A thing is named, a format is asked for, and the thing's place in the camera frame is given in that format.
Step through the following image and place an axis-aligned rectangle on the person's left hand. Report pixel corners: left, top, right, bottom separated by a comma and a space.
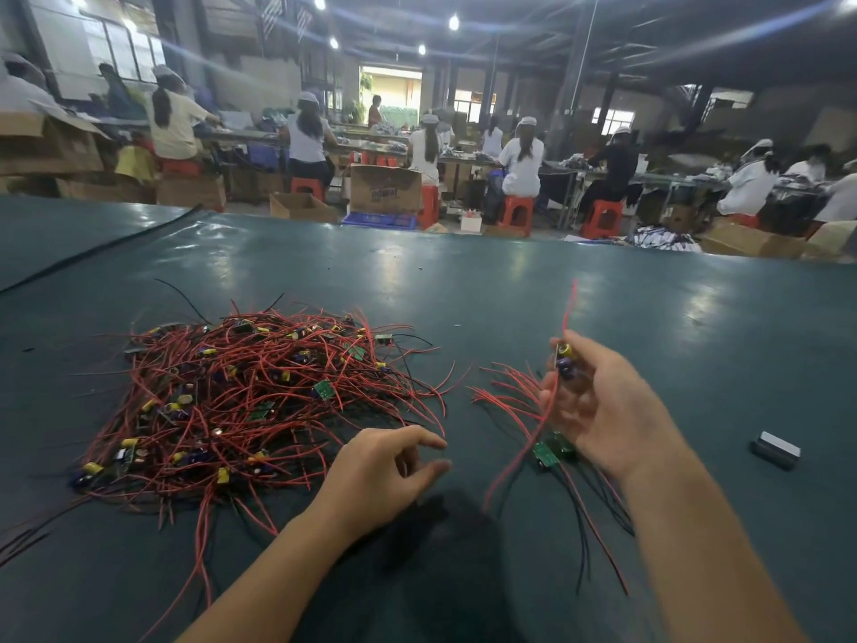
311, 424, 454, 544

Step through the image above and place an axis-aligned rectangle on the person's right hand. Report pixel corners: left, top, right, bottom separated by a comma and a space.
542, 330, 678, 483

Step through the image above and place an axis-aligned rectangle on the red wire with yellow connector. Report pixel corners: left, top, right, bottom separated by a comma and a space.
479, 278, 581, 513

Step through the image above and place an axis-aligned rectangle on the sorted bundle of wired boards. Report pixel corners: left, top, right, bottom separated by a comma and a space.
469, 365, 631, 597

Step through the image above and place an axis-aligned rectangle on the pile of red-wired boards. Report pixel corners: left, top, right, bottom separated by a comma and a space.
0, 307, 450, 638

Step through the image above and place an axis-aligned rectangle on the person's right forearm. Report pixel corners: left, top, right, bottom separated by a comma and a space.
622, 448, 805, 643

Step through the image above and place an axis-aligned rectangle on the person's left forearm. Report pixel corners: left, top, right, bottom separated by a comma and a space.
178, 508, 363, 643

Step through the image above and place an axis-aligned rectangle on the dark green table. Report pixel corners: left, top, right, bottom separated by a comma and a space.
0, 194, 857, 643

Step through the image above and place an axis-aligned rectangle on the small black grey block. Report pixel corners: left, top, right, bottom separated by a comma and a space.
750, 430, 803, 472

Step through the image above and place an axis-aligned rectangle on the heap of black white items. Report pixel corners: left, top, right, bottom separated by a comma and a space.
632, 226, 704, 252

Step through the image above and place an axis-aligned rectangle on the blue plastic crate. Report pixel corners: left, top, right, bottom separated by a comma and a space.
341, 211, 420, 230

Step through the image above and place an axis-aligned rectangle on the yellow sack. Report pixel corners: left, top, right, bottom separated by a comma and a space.
115, 144, 160, 185

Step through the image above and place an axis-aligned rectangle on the large open cardboard box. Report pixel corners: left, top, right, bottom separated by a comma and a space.
0, 111, 109, 175

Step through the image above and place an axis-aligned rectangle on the grid window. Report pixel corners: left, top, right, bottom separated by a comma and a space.
80, 0, 169, 81

